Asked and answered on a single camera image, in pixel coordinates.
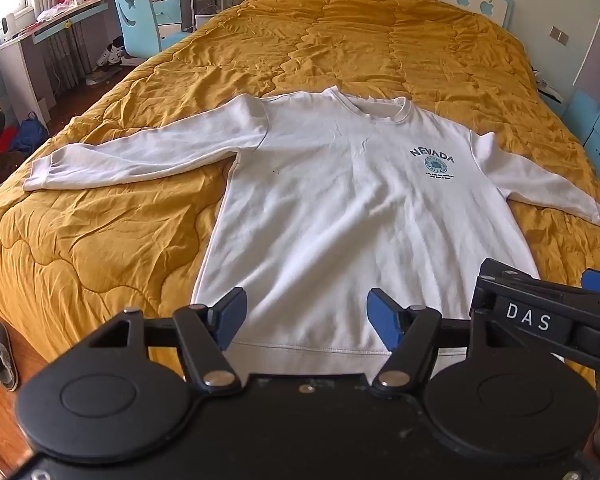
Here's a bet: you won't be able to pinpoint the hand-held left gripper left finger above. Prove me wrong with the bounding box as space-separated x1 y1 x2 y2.
80 287 247 396

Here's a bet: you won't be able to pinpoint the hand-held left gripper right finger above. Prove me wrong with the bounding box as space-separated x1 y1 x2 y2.
367 288 481 393

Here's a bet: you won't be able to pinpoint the white printed sweatshirt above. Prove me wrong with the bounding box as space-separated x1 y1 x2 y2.
22 86 600 376

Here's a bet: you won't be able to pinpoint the yellow quilted blanket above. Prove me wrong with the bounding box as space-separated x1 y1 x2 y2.
0 0 600 403

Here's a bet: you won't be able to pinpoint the blue nightstand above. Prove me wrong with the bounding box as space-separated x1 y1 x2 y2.
562 89 600 162

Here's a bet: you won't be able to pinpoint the grey slipper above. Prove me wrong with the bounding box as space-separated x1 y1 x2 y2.
0 322 20 392

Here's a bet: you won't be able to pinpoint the blue bag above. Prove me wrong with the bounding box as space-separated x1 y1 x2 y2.
10 112 51 154

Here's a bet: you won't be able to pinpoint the white sneakers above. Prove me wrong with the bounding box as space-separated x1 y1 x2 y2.
97 42 127 67

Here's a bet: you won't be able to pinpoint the blue chair with star cutout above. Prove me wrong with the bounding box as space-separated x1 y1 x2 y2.
112 0 190 59

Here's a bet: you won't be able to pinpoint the grey and blue desk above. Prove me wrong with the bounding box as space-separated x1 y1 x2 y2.
0 0 192 122

